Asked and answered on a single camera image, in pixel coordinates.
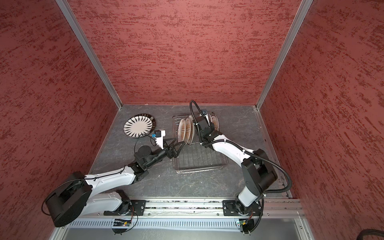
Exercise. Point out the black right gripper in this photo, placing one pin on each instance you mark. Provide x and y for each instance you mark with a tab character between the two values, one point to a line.
212	125

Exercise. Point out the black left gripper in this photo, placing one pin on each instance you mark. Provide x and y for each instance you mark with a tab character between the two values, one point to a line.
174	153

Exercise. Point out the dark striped rim plate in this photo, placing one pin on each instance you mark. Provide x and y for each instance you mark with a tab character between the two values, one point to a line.
153	121

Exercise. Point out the black white sunburst plate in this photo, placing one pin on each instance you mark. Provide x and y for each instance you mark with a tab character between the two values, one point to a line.
138	126

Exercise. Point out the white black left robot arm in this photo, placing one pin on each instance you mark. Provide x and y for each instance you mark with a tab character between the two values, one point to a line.
87	194

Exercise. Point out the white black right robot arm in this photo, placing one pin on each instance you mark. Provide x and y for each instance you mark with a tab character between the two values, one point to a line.
258	174

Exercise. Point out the red rimmed white plate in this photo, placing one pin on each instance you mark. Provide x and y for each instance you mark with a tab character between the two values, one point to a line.
215	121

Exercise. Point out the strawberry pattern white plate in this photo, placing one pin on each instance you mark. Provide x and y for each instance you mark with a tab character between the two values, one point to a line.
195	138

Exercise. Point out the red patterned white plate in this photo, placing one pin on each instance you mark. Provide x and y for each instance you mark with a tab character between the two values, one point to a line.
190	129

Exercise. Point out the orange sunburst white plate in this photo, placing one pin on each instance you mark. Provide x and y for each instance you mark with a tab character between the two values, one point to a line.
181	130

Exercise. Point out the left green circuit board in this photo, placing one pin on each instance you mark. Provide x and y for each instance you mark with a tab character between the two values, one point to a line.
121	226

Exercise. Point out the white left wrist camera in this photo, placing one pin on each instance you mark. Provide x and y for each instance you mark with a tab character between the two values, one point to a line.
159	135

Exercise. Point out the chrome wire dish rack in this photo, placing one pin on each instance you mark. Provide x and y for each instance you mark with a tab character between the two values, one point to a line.
194	157

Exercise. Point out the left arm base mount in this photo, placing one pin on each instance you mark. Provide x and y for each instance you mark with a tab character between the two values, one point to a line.
128	207

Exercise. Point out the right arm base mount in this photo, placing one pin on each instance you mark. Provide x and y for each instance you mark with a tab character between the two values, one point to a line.
236	208

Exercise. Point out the aluminium front rail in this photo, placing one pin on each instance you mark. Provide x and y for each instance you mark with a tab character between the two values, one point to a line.
194	214

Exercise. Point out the aluminium left corner post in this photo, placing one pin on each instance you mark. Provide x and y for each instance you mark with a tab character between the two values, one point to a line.
75	26

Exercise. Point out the aluminium corner post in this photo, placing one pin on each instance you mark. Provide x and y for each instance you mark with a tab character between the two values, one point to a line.
75	26
291	35

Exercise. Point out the aluminium right corner post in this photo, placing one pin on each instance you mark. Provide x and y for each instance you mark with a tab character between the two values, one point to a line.
291	35

